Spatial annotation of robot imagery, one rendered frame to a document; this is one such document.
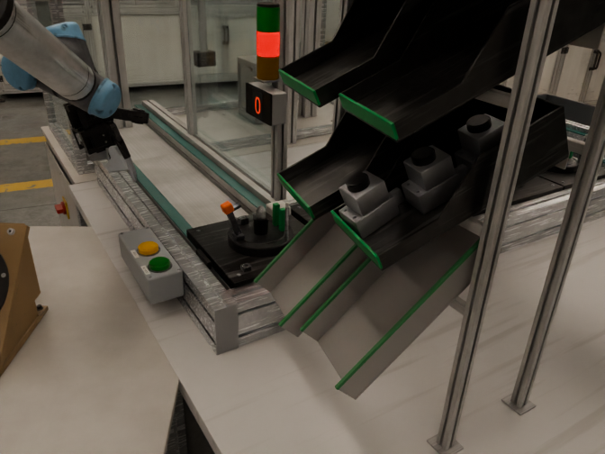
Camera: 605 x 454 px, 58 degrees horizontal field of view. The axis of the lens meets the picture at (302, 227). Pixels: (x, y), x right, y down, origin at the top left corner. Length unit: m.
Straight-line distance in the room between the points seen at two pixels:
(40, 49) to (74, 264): 0.56
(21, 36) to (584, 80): 5.91
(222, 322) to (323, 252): 0.22
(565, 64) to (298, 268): 5.41
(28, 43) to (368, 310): 0.64
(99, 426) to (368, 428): 0.42
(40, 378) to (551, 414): 0.86
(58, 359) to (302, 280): 0.46
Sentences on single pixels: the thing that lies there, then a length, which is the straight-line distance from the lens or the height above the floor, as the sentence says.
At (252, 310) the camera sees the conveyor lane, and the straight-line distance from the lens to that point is 1.01.
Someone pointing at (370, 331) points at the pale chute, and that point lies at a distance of 0.79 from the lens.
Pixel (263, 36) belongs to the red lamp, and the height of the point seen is 1.35.
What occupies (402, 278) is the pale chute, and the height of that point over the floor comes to 1.10.
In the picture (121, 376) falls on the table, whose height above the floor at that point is 0.86.
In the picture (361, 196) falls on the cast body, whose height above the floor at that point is 1.26.
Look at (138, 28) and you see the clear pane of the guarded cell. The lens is 2.33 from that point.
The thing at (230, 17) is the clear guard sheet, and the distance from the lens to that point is 1.48.
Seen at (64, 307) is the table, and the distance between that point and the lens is 1.21.
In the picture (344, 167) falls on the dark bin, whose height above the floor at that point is 1.23.
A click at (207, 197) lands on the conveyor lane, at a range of 1.48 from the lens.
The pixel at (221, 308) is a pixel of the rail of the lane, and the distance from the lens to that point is 0.97.
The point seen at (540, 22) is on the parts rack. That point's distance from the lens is 0.62.
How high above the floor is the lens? 1.53
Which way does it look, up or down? 28 degrees down
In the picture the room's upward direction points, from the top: 2 degrees clockwise
